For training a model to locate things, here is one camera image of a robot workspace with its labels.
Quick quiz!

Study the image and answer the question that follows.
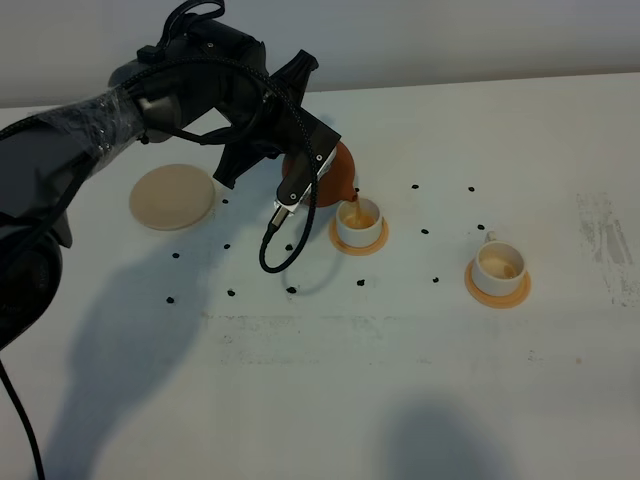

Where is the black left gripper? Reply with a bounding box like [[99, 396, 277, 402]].
[[213, 50, 320, 189]]

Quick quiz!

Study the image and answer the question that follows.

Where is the brown clay teapot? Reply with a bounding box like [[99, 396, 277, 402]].
[[303, 142, 357, 208]]

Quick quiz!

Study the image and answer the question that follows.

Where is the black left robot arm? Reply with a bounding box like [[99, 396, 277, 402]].
[[1, 1, 318, 344]]

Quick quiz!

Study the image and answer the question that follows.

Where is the beige round teapot coaster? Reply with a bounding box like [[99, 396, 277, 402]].
[[129, 164, 216, 231]]

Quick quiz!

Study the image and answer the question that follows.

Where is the orange coaster near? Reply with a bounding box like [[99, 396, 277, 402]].
[[329, 217, 389, 256]]

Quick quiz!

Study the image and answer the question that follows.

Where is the orange coaster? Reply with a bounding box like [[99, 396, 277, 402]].
[[464, 259, 532, 310], [329, 217, 389, 256]]

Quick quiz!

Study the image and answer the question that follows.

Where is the white teacup near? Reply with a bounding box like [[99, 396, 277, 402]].
[[335, 197, 383, 230]]

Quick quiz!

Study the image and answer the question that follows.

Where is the white teacup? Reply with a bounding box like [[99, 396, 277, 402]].
[[335, 197, 383, 230], [471, 231, 526, 297]]

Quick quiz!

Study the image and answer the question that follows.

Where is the white teacup far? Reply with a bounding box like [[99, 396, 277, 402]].
[[471, 231, 526, 297]]

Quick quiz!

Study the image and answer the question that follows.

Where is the orange coaster far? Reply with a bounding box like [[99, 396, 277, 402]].
[[464, 259, 532, 310]]

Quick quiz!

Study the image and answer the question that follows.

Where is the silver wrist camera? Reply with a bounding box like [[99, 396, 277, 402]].
[[276, 116, 341, 213]]

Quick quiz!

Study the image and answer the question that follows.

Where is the black camera cable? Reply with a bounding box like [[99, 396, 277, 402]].
[[109, 54, 321, 275]]

